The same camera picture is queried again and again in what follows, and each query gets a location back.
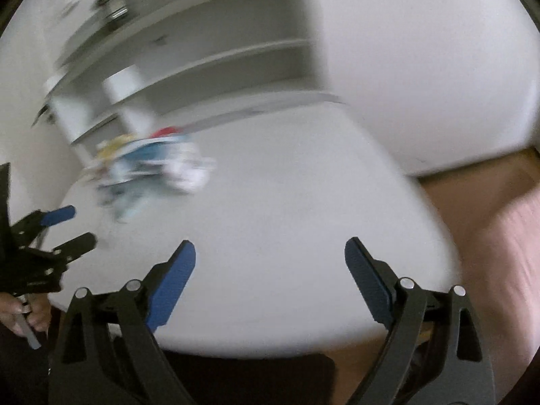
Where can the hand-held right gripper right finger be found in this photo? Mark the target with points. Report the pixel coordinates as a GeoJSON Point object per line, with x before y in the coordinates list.
{"type": "Point", "coordinates": [371, 283]}

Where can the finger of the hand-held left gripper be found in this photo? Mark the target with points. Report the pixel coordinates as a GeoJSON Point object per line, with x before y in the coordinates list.
{"type": "Point", "coordinates": [59, 215]}
{"type": "Point", "coordinates": [76, 244]}

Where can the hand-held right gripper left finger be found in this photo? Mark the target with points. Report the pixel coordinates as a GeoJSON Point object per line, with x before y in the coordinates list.
{"type": "Point", "coordinates": [172, 289]}

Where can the white paper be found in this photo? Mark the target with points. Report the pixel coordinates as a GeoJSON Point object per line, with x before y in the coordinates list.
{"type": "Point", "coordinates": [192, 175]}

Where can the person's left hand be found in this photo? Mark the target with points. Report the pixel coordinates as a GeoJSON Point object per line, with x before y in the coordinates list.
{"type": "Point", "coordinates": [40, 314]}

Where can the pale blue plastic wrapper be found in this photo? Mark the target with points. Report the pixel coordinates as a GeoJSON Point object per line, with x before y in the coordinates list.
{"type": "Point", "coordinates": [126, 204]}

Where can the yellow wrapper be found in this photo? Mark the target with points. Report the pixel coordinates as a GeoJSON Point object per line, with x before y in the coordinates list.
{"type": "Point", "coordinates": [113, 145]}

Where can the person's dark clothing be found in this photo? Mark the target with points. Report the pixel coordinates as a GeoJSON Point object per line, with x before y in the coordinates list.
{"type": "Point", "coordinates": [253, 379]}

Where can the red wrapper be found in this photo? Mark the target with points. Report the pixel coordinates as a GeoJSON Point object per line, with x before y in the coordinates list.
{"type": "Point", "coordinates": [166, 131]}

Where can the person's leg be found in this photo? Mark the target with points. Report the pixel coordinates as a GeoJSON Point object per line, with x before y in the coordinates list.
{"type": "Point", "coordinates": [510, 270]}

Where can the dark lidded jar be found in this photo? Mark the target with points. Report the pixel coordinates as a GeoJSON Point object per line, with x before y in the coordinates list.
{"type": "Point", "coordinates": [113, 4]}

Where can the white shelf unit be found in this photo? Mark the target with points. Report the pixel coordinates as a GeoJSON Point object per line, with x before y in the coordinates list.
{"type": "Point", "coordinates": [202, 50]}

